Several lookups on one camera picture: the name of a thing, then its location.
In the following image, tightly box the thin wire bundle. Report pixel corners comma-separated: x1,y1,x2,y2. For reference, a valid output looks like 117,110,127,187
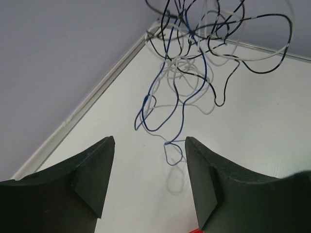
135,0,296,168

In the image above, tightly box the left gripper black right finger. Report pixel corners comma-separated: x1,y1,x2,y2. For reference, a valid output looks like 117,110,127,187
185,137,311,233

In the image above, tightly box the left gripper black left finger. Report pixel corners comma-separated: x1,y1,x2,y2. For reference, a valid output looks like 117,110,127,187
0,136,115,233

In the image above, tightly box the aluminium table edge frame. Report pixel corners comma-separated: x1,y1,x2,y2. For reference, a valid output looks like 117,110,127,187
13,38,311,180

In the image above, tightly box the red plastic bin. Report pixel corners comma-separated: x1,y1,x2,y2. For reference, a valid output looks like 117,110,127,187
188,228,204,233

